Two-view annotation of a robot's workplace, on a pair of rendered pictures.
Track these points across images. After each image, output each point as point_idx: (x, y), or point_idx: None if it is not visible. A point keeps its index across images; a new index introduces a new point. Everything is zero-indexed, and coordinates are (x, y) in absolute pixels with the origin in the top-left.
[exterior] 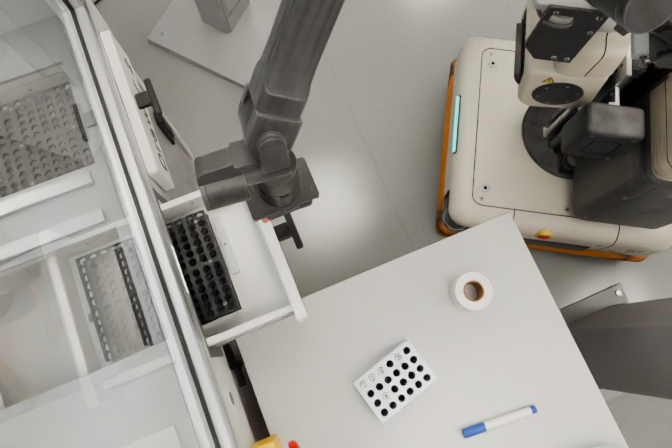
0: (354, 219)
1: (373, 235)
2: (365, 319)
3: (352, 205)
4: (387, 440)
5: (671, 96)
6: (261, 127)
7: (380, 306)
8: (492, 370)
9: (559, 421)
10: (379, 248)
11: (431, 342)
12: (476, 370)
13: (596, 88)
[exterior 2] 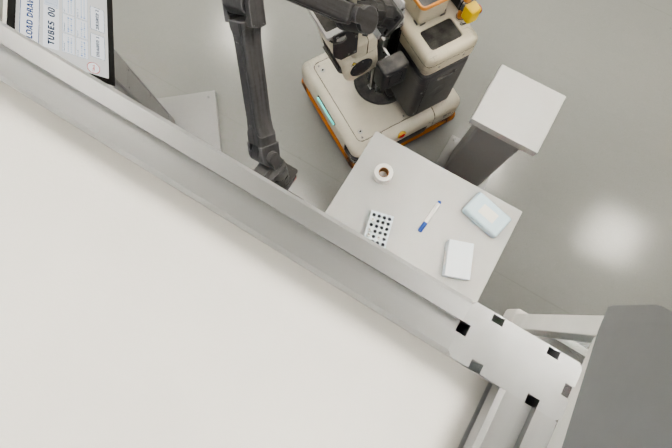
0: (308, 192)
1: (323, 193)
2: (348, 216)
3: (303, 186)
4: None
5: (407, 37)
6: (265, 153)
7: (351, 206)
8: (413, 199)
9: (452, 199)
10: (331, 197)
11: (381, 205)
12: (407, 203)
13: (375, 54)
